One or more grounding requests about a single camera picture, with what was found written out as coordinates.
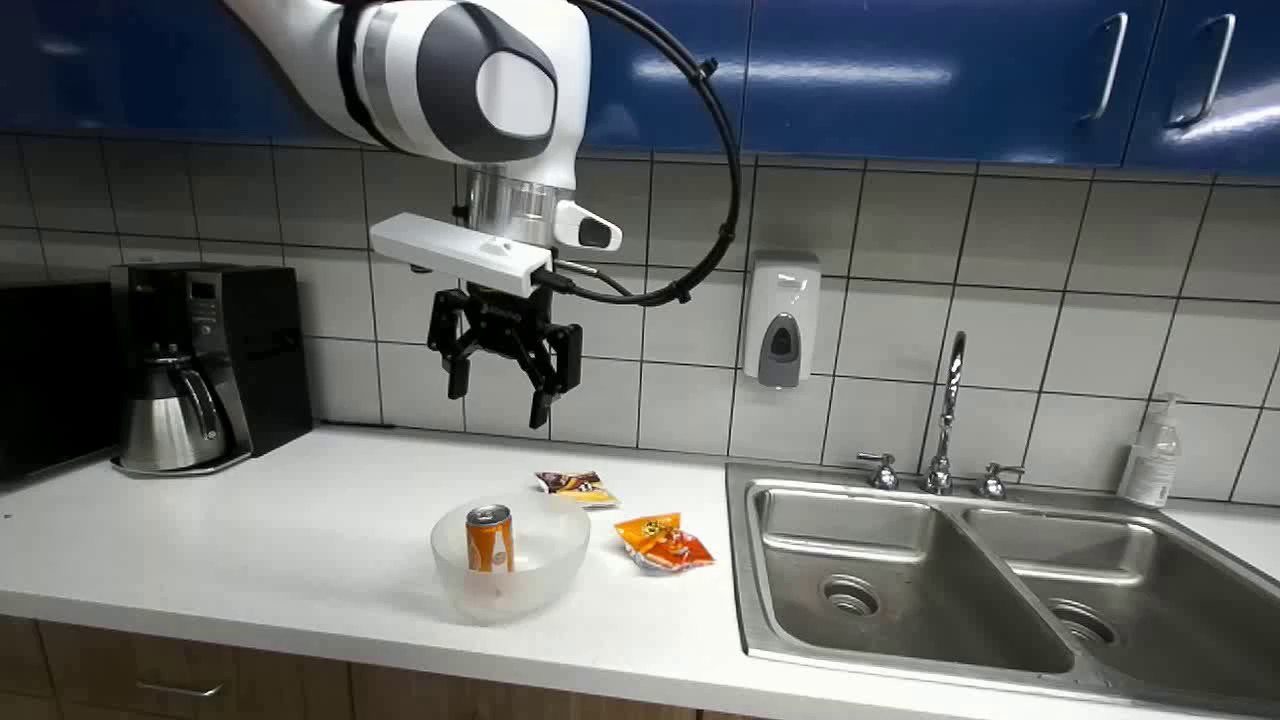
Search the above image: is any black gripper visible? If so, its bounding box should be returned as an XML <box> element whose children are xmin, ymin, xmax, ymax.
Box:
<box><xmin>423</xmin><ymin>280</ymin><xmax>589</xmax><ymax>432</ymax></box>

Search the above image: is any orange soda can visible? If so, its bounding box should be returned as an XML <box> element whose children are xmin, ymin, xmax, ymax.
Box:
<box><xmin>464</xmin><ymin>500</ymin><xmax>519</xmax><ymax>582</ymax></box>

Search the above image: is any clear plastic bowl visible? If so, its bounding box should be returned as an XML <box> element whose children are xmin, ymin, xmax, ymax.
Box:
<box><xmin>426</xmin><ymin>480</ymin><xmax>594</xmax><ymax>628</ymax></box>

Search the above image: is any yellow brown snack packet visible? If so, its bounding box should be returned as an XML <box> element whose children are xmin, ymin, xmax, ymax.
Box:
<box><xmin>533</xmin><ymin>466</ymin><xmax>622</xmax><ymax>516</ymax></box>

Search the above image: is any orange red snack packet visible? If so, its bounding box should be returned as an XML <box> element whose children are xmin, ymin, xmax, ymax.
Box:
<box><xmin>612</xmin><ymin>510</ymin><xmax>721</xmax><ymax>582</ymax></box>

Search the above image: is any black coffee maker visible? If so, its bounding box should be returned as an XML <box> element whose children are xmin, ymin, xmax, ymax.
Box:
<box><xmin>106</xmin><ymin>259</ymin><xmax>320</xmax><ymax>480</ymax></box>

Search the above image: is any blue cabinet door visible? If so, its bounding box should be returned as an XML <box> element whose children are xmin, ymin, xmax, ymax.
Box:
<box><xmin>1128</xmin><ymin>0</ymin><xmax>1280</xmax><ymax>182</ymax></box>
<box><xmin>0</xmin><ymin>0</ymin><xmax>342</xmax><ymax>146</ymax></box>
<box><xmin>581</xmin><ymin>0</ymin><xmax>750</xmax><ymax>162</ymax></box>
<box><xmin>739</xmin><ymin>0</ymin><xmax>1168</xmax><ymax>174</ymax></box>

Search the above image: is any steel coffee carafe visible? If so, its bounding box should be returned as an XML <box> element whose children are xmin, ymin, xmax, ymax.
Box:
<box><xmin>114</xmin><ymin>346</ymin><xmax>235</xmax><ymax>480</ymax></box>

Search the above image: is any wooden base cabinet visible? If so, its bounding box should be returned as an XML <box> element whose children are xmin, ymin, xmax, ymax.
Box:
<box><xmin>0</xmin><ymin>613</ymin><xmax>750</xmax><ymax>720</ymax></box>

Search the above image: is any black microwave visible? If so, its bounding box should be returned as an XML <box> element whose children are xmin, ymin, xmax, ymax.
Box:
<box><xmin>0</xmin><ymin>278</ymin><xmax>129</xmax><ymax>494</ymax></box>

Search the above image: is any chrome sink faucet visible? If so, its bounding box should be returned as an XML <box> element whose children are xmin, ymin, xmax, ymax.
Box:
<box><xmin>918</xmin><ymin>327</ymin><xmax>970</xmax><ymax>500</ymax></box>

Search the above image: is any stainless double sink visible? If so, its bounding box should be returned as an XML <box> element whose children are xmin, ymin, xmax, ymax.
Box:
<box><xmin>722</xmin><ymin>461</ymin><xmax>1280</xmax><ymax>720</ymax></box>

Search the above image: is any clear soap bottle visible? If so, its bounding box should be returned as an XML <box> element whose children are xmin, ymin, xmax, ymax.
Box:
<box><xmin>1112</xmin><ymin>393</ymin><xmax>1189</xmax><ymax>511</ymax></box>

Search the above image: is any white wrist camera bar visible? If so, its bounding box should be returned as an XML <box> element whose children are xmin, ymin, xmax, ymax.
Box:
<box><xmin>367</xmin><ymin>207</ymin><xmax>559</xmax><ymax>299</ymax></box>

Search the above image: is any grey wall soap dispenser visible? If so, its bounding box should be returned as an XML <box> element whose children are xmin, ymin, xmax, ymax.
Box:
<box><xmin>736</xmin><ymin>251</ymin><xmax>827</xmax><ymax>395</ymax></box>

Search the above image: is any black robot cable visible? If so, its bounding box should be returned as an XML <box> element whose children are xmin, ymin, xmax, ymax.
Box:
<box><xmin>533</xmin><ymin>0</ymin><xmax>746</xmax><ymax>313</ymax></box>

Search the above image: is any chrome faucet handle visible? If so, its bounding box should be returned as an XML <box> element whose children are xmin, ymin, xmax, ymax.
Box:
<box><xmin>850</xmin><ymin>450</ymin><xmax>904</xmax><ymax>494</ymax></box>
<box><xmin>975</xmin><ymin>461</ymin><xmax>1029</xmax><ymax>504</ymax></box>

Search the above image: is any silver drawer handle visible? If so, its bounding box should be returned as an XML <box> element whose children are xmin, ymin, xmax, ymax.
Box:
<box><xmin>129</xmin><ymin>677</ymin><xmax>227</xmax><ymax>708</ymax></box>

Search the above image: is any silver cabinet door handle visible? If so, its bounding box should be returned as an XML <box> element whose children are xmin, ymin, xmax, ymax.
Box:
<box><xmin>1088</xmin><ymin>10</ymin><xmax>1136</xmax><ymax>127</ymax></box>
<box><xmin>1168</xmin><ymin>10</ymin><xmax>1243</xmax><ymax>131</ymax></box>

